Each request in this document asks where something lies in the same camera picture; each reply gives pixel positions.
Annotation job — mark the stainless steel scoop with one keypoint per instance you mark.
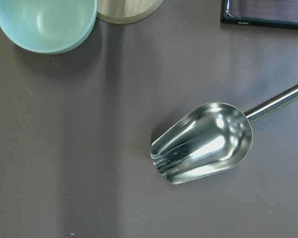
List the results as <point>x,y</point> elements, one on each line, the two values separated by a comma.
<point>211,139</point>

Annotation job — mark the mint green bowl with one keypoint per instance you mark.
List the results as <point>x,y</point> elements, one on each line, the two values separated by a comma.
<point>47,26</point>

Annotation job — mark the black framed tray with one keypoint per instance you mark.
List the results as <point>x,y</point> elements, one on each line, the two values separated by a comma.
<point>268,13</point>

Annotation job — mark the round wooden stand base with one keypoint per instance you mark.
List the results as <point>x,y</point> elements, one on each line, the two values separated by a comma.
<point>126,11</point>

